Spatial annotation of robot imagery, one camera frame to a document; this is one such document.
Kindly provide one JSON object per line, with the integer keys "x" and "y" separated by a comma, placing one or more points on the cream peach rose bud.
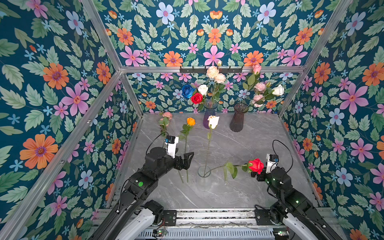
{"x": 213, "y": 123}

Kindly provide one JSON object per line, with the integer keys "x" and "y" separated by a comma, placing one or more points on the aluminium front rail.
{"x": 220, "y": 217}

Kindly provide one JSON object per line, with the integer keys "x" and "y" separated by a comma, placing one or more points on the blue artificial rose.
{"x": 187, "y": 91}

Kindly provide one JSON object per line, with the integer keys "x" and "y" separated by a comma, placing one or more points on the orange artificial flower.
{"x": 186, "y": 130}

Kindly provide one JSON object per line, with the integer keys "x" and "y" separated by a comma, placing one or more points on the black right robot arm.
{"x": 293, "y": 209}

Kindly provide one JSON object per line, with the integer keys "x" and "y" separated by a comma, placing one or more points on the purple blue glass vase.
{"x": 210, "y": 109}

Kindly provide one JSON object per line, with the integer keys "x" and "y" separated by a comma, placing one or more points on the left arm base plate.
{"x": 165, "y": 218}

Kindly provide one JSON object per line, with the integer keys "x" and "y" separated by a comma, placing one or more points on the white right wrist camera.
{"x": 272, "y": 162}

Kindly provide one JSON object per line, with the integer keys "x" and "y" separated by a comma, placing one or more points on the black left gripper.
{"x": 181, "y": 165}

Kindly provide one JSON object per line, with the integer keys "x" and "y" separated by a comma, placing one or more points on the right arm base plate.
{"x": 266, "y": 216}

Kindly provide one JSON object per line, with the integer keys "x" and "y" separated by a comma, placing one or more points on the pink carnation top flower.
{"x": 164, "y": 122}

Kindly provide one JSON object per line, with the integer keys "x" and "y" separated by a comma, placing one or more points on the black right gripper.
{"x": 259, "y": 178}

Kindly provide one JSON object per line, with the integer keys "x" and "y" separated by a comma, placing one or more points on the light pink peony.
{"x": 261, "y": 90}

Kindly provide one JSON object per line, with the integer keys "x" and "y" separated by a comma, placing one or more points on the black wall hook rack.
{"x": 205, "y": 69}

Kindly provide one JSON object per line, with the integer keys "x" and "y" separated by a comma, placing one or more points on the clear glass vase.
{"x": 204, "y": 178}

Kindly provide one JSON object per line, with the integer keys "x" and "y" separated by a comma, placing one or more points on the dark smoky glass vase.
{"x": 237, "y": 122}

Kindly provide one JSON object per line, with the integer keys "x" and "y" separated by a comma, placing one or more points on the cream pink peony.
{"x": 219, "y": 84}

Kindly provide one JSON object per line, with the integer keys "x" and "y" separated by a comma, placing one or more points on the small pink rose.
{"x": 250, "y": 84}

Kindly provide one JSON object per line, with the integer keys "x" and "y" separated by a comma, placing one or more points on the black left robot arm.
{"x": 138, "y": 188}

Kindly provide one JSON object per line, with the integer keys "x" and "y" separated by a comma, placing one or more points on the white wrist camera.
{"x": 272, "y": 162}
{"x": 171, "y": 145}

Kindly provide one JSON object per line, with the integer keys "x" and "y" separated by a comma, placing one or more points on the red artificial rose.
{"x": 197, "y": 98}

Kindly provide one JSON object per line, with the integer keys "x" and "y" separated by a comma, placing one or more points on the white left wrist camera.
{"x": 171, "y": 145}

